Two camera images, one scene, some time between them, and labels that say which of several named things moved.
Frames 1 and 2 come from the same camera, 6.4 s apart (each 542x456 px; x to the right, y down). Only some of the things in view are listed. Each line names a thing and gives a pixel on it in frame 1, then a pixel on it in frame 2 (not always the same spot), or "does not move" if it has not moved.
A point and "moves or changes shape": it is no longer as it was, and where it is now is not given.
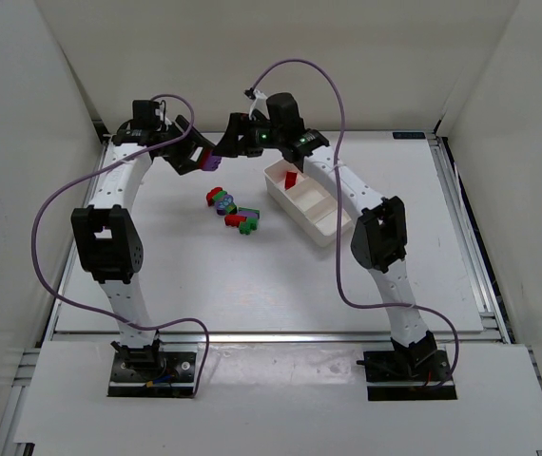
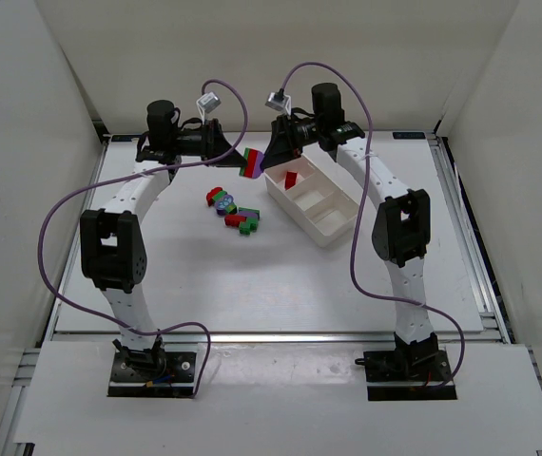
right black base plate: [391, 376] does not move
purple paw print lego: [221, 205] does not move
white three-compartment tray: [309, 206] does not move
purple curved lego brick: [212, 163] moves or changes shape
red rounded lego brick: [203, 160] moves or changes shape
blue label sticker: [408, 135] does not move
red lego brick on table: [234, 220] does not move
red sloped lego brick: [290, 179] does not move
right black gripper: [239, 133] -> [281, 136]
